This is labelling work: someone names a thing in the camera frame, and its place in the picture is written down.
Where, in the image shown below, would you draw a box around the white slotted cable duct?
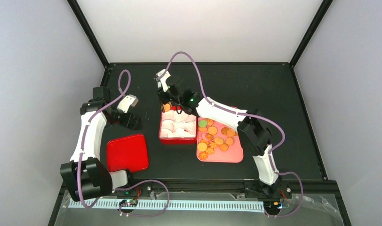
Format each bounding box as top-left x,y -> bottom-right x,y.
68,198 -> 265,213

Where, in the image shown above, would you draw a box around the right circuit board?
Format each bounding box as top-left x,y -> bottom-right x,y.
263,202 -> 289,210

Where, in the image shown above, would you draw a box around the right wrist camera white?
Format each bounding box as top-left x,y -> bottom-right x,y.
155,69 -> 171,92

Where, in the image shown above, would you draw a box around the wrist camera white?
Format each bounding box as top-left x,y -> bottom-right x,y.
117,95 -> 139,113
155,69 -> 171,92

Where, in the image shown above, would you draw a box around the left circuit board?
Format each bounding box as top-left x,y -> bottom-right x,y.
118,199 -> 138,210

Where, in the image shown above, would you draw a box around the circuit board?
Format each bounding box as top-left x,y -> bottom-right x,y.
263,202 -> 289,210
118,199 -> 138,210

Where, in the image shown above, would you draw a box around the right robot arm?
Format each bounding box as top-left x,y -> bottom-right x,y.
155,71 -> 281,197

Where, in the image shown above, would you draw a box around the white paper cookie liners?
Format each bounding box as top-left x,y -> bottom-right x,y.
159,110 -> 197,139

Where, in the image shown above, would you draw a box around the red tin lid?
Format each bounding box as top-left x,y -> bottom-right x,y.
107,134 -> 149,173

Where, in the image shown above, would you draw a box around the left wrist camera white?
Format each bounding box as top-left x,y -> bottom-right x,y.
117,95 -> 139,113

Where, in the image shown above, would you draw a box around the orange swirl cookie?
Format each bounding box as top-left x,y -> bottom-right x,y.
205,147 -> 215,155
198,152 -> 209,161

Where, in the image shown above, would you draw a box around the pink tray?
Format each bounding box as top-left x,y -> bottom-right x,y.
196,117 -> 244,163

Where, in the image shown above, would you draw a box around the red cookie tin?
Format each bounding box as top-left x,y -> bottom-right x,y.
159,106 -> 197,145

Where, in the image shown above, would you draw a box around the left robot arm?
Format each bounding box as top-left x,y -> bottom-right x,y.
60,87 -> 142,202

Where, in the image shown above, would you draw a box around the green sandwich cookie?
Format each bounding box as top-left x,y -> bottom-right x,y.
198,120 -> 207,128

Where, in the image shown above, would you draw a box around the orange round sandwich cookie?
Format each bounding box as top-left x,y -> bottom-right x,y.
162,103 -> 172,113

